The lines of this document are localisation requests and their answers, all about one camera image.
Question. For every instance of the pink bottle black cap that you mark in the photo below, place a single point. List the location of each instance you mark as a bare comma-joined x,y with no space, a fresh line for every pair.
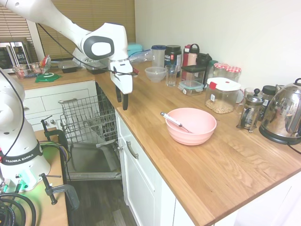
193,56

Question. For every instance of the red water bottle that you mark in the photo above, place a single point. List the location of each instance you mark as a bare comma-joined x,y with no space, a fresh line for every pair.
185,56

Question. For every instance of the white base cabinet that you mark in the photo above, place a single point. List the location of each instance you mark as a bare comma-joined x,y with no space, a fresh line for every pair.
141,183
47,96

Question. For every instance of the wooden robot mounting table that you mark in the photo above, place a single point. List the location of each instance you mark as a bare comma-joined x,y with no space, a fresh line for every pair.
55,169

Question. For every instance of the brown slatted window blind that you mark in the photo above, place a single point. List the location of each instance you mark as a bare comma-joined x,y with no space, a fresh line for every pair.
98,14
14,26

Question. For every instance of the teal bread box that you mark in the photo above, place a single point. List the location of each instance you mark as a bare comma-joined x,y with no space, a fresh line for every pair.
135,48

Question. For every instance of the glass container teal lid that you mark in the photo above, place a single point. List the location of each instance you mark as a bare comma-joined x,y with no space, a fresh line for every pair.
190,89

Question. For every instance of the glass jar black lid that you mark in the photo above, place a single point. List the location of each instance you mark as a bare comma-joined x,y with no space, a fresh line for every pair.
268,93

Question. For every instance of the clear plastic bowl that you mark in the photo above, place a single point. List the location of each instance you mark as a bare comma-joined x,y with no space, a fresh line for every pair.
155,74

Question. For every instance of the built-in dishwasher body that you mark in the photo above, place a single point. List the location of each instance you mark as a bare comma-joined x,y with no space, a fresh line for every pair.
105,101

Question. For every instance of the clear container black lid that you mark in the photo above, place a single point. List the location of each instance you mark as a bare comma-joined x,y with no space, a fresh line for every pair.
191,70

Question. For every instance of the red yellow snack bag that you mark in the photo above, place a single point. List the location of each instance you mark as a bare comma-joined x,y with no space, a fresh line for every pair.
45,63

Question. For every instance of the jar with red gingham lid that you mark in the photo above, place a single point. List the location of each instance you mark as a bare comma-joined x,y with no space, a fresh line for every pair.
233,73
220,68

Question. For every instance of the pink plastic bowl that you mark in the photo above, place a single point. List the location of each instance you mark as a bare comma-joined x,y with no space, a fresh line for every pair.
195,137

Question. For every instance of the clear glass mug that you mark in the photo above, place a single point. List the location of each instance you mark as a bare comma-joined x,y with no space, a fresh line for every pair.
243,99

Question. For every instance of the silver cabinet knob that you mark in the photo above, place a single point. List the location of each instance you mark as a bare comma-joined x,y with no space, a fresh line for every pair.
120,148

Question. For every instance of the red white oatmeal cup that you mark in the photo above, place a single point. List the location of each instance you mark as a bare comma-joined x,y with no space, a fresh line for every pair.
20,71

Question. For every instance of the black metal table clamp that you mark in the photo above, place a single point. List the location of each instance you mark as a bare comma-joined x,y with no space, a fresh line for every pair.
70,193
60,135

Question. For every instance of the silver metal fork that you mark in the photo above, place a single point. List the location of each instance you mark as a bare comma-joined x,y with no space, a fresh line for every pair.
171,119

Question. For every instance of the black Vega protein tub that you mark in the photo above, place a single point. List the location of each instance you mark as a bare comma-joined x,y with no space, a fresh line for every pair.
173,56

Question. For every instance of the clear zip bag blue edge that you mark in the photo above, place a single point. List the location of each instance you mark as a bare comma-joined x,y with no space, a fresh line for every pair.
141,56

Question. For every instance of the clear nut jar white lid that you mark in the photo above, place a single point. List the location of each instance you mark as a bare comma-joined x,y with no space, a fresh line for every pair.
221,99

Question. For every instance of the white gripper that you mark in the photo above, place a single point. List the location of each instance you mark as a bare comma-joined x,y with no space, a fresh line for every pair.
122,77

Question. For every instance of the glass french press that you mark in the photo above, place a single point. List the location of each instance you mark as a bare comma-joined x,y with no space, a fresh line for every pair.
251,110

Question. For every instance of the stainless steel electric kettle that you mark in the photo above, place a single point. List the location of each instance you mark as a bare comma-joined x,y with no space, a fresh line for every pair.
282,113

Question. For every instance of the clear pitcher blue lid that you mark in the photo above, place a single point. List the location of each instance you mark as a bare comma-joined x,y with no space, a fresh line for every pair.
158,56

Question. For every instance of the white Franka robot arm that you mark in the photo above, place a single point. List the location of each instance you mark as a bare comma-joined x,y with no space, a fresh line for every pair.
63,26

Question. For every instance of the stainless dishwasher door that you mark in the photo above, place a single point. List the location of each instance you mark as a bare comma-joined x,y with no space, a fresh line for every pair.
91,160

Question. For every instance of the stainless microwave oven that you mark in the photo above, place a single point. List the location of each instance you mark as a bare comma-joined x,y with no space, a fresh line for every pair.
9,56

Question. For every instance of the jar with green lid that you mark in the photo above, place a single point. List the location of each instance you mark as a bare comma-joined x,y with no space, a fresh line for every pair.
211,69

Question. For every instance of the meal container clear lid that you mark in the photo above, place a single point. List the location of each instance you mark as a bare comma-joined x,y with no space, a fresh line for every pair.
94,70
67,67

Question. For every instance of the clear drinking glass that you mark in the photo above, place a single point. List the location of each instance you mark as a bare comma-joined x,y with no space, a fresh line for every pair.
171,76

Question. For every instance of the black water bottle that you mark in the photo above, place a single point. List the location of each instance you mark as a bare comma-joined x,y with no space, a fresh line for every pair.
203,59

